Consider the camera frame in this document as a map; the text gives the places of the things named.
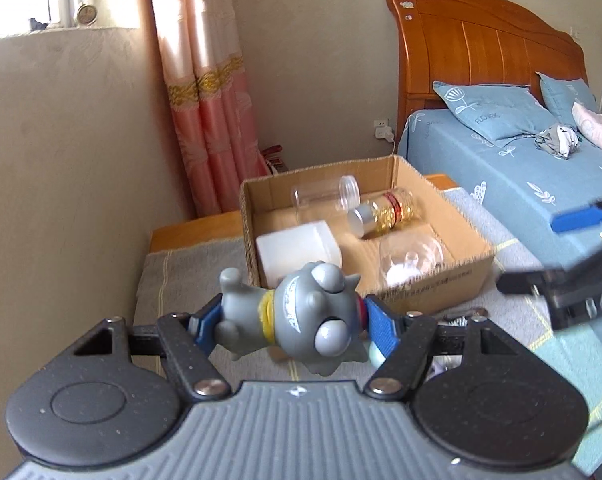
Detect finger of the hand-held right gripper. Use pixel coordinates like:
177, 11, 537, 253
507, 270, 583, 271
552, 187, 602, 234
496, 237, 602, 301

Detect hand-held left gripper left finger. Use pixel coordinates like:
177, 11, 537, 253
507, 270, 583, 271
61, 296, 231, 402

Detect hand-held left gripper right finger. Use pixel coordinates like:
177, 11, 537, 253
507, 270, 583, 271
363, 295, 529, 401

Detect cardboard box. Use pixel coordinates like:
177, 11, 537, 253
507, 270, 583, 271
239, 155, 497, 317

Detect grey rubber animal toy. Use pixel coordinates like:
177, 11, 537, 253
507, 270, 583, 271
216, 260, 369, 376

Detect white plastic container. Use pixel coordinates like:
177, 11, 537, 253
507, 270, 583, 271
256, 225, 343, 291

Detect bottle of golden capsules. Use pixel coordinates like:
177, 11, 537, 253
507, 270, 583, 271
347, 187, 418, 238

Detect clear jar with lettering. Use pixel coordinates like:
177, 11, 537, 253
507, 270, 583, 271
291, 175, 360, 221

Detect grey green checked blanket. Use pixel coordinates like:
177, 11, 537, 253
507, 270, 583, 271
133, 187, 602, 480

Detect crumpled grey white cloth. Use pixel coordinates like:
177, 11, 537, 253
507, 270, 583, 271
534, 124, 582, 161

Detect pink white pillow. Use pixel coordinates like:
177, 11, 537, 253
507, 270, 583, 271
572, 101, 602, 161

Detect blue flower print pillow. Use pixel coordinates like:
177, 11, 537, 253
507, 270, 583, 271
432, 80, 564, 147

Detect red and white box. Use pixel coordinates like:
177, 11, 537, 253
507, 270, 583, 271
261, 146, 288, 176

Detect wooden headboard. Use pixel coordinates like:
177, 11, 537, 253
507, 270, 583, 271
386, 0, 599, 133

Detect pink curtain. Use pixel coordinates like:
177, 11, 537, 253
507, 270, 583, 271
148, 0, 272, 218

